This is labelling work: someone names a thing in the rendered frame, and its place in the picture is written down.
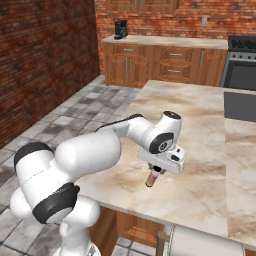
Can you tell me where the wooden base cabinet run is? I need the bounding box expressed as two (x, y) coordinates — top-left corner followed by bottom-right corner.
(101, 41), (229, 89)

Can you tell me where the white cushioned wooden stool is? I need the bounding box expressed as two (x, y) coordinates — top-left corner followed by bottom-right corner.
(155, 223), (247, 256)

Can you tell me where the dark grey sink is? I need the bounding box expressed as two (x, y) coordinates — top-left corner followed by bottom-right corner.
(223, 91), (256, 123)

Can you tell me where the black coffee machine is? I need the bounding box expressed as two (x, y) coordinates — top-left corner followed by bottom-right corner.
(113, 19), (129, 41)

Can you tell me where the small pink bottle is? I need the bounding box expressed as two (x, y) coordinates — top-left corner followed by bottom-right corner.
(145, 169), (161, 189)

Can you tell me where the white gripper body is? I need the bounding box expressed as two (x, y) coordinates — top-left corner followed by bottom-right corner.
(137, 147), (186, 176)

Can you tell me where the black and steel oven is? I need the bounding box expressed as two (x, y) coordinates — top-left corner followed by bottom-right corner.
(220, 35), (256, 92)

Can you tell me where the wooden wall cabinet run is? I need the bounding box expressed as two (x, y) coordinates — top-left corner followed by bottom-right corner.
(105, 0), (181, 15)

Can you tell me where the wooden island cabinet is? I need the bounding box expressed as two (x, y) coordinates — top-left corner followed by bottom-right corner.
(87, 205), (165, 256)

